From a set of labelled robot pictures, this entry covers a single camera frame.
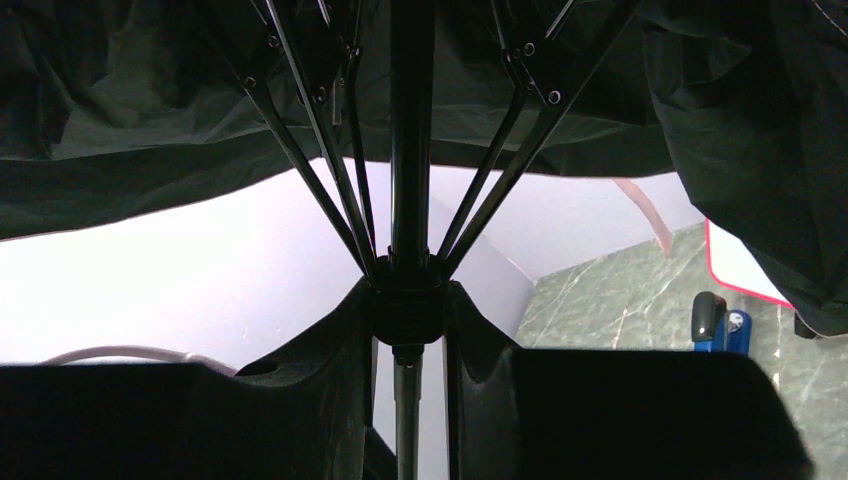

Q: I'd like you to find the red-framed whiteboard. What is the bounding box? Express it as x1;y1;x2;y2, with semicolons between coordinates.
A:
705;219;792;308

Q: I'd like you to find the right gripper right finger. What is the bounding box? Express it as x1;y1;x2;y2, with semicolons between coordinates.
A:
442;281;816;480

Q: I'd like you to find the blue whiteboard marker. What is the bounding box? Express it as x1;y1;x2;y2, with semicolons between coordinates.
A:
690;291;753;356

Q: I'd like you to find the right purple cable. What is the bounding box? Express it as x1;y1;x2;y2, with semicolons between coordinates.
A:
39;344;240;378

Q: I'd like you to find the pink folding umbrella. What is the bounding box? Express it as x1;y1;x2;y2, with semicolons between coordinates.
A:
1;1;847;479

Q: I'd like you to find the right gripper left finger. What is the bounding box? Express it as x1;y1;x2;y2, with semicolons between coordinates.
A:
0;278;379;480

